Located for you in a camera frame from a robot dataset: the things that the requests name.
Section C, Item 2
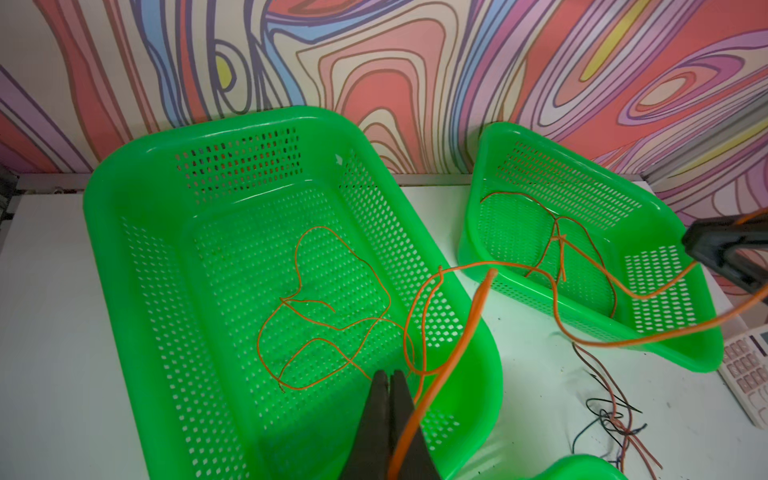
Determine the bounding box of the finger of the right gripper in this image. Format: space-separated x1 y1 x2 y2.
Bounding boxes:
682 214 767 294

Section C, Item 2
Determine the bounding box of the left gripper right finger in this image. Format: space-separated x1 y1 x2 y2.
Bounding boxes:
389 370 440 480

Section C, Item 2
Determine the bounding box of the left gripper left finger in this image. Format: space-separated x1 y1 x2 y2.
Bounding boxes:
338 370 391 480

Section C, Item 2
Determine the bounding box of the green basket front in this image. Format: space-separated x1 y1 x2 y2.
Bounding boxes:
532 454 627 480

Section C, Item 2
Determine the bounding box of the green basket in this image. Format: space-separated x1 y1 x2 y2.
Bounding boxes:
84 107 470 479
532 454 627 480
457 122 724 373

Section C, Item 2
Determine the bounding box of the cable bundle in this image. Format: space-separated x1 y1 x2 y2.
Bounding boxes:
569 341 664 480

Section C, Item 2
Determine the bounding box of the green basket back right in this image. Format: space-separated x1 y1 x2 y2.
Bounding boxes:
457 122 724 373

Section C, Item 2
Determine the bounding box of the pink white calculator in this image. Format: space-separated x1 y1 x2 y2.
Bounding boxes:
718 324 768 430

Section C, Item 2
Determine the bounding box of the green basket back left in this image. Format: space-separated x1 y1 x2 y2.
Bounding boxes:
84 107 470 479

